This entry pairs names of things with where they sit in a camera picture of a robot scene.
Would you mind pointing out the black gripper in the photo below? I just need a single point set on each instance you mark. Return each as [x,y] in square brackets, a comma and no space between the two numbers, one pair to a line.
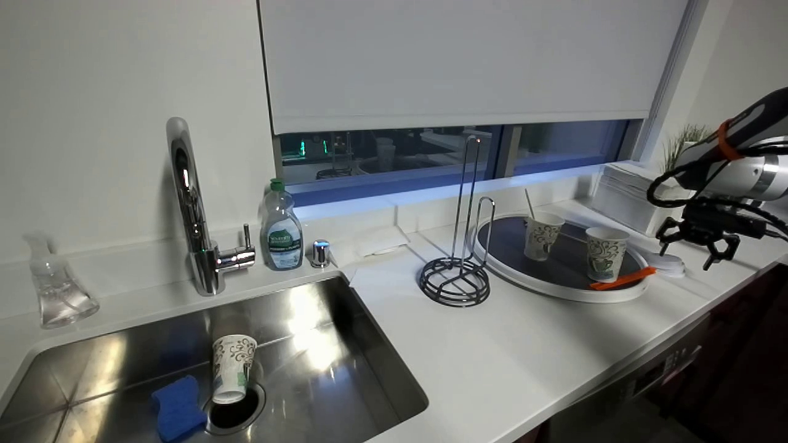
[711,218]

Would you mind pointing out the patterned paper cup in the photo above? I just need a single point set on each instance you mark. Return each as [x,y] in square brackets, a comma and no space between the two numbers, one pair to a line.
[606,254]
[232,365]
[544,238]

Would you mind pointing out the wooden chopstick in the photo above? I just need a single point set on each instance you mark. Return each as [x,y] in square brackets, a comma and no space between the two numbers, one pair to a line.
[576,238]
[530,203]

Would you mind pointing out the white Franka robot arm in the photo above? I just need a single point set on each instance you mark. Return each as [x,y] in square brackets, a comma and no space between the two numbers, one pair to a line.
[754,155]

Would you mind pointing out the orange plastic tool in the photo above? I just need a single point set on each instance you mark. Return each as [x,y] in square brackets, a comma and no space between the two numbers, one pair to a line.
[624,278]

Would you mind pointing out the small green plant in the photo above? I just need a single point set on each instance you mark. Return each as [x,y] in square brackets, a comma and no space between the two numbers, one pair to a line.
[686,143]

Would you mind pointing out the dark dishwasher front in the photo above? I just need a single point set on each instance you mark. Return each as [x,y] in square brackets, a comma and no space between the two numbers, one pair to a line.
[656,386]

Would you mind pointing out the white roller blind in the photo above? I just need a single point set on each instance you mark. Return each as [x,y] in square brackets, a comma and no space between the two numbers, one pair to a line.
[470,58]

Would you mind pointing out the dark window pane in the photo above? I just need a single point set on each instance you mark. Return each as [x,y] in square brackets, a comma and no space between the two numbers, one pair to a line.
[386,162]

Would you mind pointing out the small chrome sink knob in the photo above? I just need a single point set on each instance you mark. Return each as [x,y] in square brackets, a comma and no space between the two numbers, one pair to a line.
[319,253]

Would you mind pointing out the stainless steel sink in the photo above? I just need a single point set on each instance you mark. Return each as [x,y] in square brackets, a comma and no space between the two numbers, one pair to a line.
[329,360]

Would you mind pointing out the clear dish soap bottle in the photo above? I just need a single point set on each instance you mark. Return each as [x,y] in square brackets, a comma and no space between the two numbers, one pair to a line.
[283,235]

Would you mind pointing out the chrome kitchen faucet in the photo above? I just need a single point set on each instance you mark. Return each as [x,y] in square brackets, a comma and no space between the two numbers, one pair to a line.
[194,213]

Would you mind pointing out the blue sponge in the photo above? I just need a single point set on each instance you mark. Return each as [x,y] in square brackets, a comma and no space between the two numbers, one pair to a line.
[178,406]

